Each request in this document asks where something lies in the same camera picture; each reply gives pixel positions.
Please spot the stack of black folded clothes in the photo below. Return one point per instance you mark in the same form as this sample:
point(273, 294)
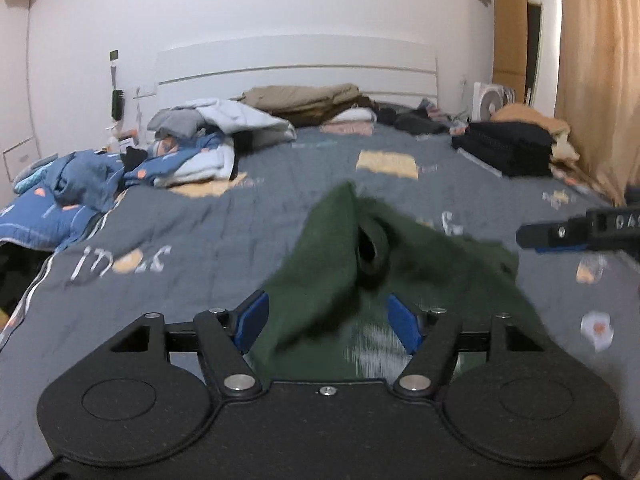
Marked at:
point(505, 147)

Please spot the blue white crumpled bedding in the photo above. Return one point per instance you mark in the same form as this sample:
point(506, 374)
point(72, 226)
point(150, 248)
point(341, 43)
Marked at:
point(195, 162)

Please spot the dark crumpled clothes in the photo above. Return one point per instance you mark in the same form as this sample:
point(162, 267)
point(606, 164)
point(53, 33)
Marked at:
point(415, 120)

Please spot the beige curtain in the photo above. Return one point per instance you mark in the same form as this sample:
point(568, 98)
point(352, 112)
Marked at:
point(600, 85)

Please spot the light grey crumpled garment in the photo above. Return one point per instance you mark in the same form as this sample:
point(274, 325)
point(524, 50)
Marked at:
point(245, 120)

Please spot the grey printed quilt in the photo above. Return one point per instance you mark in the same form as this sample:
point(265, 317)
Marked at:
point(225, 240)

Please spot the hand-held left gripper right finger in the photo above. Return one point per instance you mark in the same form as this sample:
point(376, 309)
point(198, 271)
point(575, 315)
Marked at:
point(405, 325)

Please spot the white headboard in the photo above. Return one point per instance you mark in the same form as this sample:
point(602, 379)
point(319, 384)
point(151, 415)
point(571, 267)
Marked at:
point(300, 62)

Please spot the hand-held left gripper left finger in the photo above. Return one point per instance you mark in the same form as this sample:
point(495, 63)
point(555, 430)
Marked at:
point(252, 320)

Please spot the white fan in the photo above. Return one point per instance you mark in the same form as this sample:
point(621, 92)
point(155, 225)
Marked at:
point(492, 100)

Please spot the khaki clothes pile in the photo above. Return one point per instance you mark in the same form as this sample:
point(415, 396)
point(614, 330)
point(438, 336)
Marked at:
point(300, 102)

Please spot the white pillow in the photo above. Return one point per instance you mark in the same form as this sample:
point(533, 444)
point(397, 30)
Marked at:
point(355, 115)

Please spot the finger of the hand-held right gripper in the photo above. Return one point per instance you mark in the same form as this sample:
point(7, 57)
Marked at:
point(552, 232)

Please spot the pile of blue and white clothes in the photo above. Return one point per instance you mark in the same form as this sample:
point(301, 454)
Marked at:
point(45, 210)

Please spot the tall brown cardboard sheet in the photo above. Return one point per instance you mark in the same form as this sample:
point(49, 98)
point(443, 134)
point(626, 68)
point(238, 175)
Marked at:
point(510, 25)

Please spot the dark green shirt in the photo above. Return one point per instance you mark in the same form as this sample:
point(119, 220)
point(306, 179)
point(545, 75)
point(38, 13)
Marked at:
point(325, 250)

